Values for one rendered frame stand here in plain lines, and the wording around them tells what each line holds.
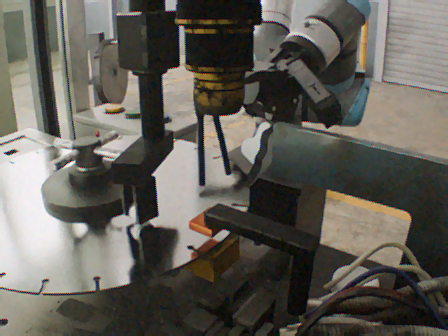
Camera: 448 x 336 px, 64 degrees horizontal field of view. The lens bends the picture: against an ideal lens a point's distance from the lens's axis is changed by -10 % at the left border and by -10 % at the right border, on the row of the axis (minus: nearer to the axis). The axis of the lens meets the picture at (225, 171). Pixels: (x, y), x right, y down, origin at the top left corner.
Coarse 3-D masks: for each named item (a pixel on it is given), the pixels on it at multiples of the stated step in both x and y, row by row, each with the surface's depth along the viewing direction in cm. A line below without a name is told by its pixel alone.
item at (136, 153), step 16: (144, 80) 33; (160, 80) 34; (144, 96) 34; (160, 96) 34; (144, 112) 34; (160, 112) 35; (144, 128) 35; (160, 128) 35; (144, 144) 34; (160, 144) 35; (128, 160) 31; (144, 160) 31; (160, 160) 35; (128, 176) 31; (144, 176) 31; (128, 192) 34; (144, 192) 33; (128, 208) 34; (144, 208) 33
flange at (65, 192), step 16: (112, 160) 45; (64, 176) 41; (80, 176) 38; (96, 176) 38; (112, 176) 40; (48, 192) 38; (64, 192) 38; (80, 192) 38; (96, 192) 38; (112, 192) 38; (64, 208) 36; (80, 208) 36; (96, 208) 36; (112, 208) 37
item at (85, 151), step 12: (60, 144) 40; (72, 144) 38; (84, 144) 38; (96, 144) 38; (72, 156) 37; (84, 156) 38; (96, 156) 38; (108, 156) 37; (84, 168) 38; (96, 168) 39
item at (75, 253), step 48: (192, 144) 52; (0, 192) 40; (192, 192) 40; (240, 192) 40; (0, 240) 31; (48, 240) 32; (96, 240) 32; (144, 240) 32; (192, 240) 32; (0, 288) 26; (48, 288) 26
